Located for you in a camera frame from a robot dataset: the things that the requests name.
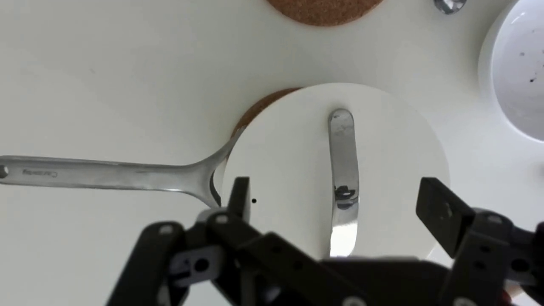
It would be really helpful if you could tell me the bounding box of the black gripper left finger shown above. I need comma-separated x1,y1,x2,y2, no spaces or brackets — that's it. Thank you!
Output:
106,175,353,306

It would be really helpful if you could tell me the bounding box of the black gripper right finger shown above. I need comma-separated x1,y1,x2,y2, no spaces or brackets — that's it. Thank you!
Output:
414,175,544,306

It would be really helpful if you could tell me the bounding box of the white round plate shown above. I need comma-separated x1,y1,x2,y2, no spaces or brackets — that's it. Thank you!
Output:
220,82,451,269

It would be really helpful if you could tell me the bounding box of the round cork trivet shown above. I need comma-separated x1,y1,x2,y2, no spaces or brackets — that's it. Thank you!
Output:
229,87,300,139
264,0,385,27

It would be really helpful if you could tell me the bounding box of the white ceramic bowl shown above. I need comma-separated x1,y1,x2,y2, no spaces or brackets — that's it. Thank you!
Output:
475,0,544,145

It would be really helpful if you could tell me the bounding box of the silver spoon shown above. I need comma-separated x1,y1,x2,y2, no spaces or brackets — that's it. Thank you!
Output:
431,0,467,17

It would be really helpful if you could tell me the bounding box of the white pot with metal handle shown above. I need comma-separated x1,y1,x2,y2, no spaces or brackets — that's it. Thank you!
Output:
0,128,242,211

